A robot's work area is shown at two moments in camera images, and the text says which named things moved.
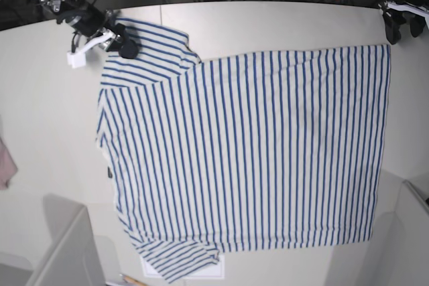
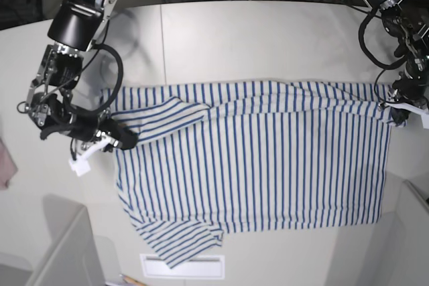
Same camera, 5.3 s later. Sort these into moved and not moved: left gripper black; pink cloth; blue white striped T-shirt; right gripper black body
Moved: blue white striped T-shirt; left gripper black; right gripper black body
Not moved: pink cloth
